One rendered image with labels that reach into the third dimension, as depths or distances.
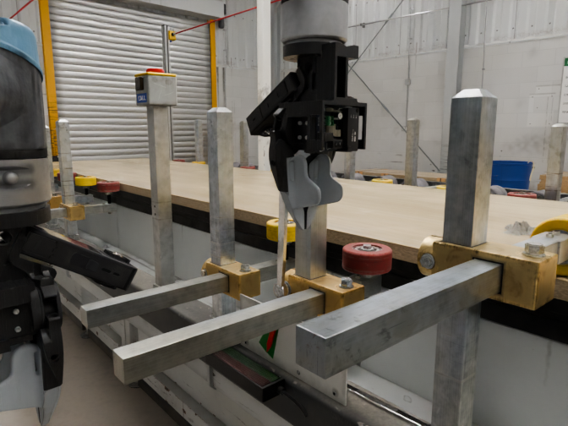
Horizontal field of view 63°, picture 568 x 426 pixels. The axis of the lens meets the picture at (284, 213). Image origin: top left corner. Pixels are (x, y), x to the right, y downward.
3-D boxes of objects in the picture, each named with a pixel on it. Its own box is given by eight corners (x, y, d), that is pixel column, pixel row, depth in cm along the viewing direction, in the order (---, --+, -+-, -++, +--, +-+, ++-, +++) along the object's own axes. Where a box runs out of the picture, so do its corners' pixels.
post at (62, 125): (69, 253, 167) (57, 119, 159) (66, 252, 170) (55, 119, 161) (79, 252, 170) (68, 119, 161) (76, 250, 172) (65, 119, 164)
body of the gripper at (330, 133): (319, 157, 48) (321, 35, 46) (268, 154, 54) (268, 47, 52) (367, 155, 53) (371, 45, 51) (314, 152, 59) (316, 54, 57)
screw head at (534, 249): (540, 259, 46) (542, 247, 45) (518, 254, 47) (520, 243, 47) (548, 254, 47) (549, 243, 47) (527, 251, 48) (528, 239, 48)
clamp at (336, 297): (341, 326, 66) (342, 292, 65) (280, 300, 76) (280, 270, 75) (367, 316, 69) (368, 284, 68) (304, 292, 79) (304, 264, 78)
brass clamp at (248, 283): (237, 302, 84) (236, 275, 83) (199, 283, 94) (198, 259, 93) (263, 294, 88) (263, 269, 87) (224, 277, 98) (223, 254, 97)
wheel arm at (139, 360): (124, 394, 48) (122, 356, 48) (112, 381, 51) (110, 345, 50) (380, 297, 77) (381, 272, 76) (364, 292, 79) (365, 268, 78)
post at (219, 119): (222, 351, 93) (216, 106, 84) (213, 345, 95) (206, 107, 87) (237, 345, 95) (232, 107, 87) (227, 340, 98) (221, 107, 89)
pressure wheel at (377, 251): (368, 325, 71) (371, 253, 69) (330, 310, 77) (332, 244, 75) (399, 313, 77) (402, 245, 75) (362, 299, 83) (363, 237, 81)
